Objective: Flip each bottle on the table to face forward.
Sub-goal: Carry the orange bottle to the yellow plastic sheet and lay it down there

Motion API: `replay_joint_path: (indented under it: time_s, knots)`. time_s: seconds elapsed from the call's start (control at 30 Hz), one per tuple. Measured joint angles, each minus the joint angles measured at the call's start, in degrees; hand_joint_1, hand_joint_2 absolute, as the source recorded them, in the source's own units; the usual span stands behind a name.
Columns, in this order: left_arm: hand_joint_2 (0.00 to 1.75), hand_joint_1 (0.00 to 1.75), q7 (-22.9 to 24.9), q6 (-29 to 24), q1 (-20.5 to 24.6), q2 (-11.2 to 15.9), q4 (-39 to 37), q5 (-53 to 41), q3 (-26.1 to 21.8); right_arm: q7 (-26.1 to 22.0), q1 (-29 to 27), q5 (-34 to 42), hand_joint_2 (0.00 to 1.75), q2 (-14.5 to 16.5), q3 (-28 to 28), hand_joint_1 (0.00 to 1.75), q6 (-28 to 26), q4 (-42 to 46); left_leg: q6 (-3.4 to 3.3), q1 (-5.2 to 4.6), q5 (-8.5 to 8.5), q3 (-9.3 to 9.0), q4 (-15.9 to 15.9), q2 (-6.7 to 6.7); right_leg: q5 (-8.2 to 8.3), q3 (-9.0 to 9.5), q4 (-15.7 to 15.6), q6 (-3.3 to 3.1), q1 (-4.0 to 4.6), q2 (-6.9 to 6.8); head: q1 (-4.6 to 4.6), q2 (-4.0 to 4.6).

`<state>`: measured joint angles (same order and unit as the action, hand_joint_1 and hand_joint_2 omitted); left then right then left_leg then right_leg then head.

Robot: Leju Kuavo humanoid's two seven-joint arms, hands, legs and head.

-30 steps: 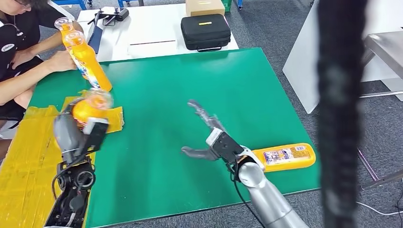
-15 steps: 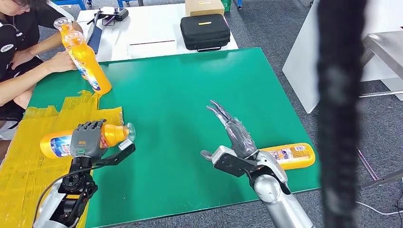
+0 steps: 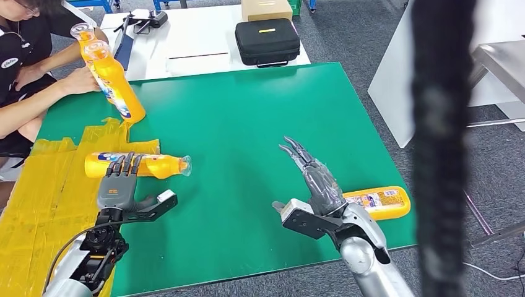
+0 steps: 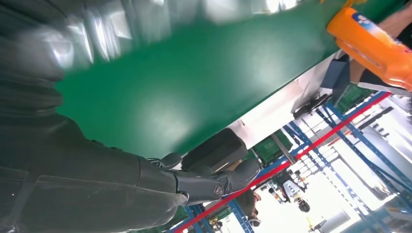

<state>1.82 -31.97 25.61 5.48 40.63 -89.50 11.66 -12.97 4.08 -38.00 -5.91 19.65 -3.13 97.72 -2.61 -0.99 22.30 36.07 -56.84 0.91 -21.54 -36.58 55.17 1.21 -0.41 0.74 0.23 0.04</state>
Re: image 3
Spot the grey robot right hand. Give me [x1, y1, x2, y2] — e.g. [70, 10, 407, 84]
[279, 136, 347, 217]

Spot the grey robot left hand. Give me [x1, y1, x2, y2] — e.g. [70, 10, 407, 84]
[97, 152, 158, 212]

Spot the person's right hand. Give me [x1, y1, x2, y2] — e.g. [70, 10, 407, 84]
[61, 66, 102, 95]

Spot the person's left hand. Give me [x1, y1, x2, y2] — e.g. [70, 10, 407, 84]
[14, 65, 46, 92]

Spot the orange detergent bottle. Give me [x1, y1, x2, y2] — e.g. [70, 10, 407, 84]
[69, 22, 118, 104]
[84, 152, 193, 180]
[82, 40, 147, 124]
[342, 185, 412, 222]

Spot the person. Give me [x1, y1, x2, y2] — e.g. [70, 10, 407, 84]
[0, 0, 110, 210]

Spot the dark blue flat board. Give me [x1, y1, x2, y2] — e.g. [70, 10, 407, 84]
[116, 35, 135, 72]

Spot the yellow taped plastic sheet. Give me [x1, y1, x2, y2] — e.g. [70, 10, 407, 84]
[0, 118, 162, 297]

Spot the black handheld device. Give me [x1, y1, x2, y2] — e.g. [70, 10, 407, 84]
[113, 10, 169, 36]

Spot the black zip case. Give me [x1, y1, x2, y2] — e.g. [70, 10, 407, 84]
[234, 18, 302, 69]

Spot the cardboard box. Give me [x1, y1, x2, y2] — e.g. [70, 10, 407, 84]
[240, 0, 293, 22]

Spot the white panel board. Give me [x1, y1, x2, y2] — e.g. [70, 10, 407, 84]
[367, 0, 525, 149]

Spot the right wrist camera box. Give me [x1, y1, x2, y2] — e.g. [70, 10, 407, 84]
[272, 199, 343, 241]

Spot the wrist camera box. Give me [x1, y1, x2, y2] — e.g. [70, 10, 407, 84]
[98, 189, 179, 225]
[272, 199, 343, 241]

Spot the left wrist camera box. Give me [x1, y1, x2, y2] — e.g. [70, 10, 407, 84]
[98, 189, 179, 225]

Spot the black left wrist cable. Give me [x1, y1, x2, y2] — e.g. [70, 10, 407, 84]
[42, 221, 119, 296]

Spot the black blurred hanging cable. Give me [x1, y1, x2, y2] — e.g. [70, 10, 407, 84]
[410, 0, 479, 297]

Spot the white floor cable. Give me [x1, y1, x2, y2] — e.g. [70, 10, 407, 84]
[465, 262, 525, 283]

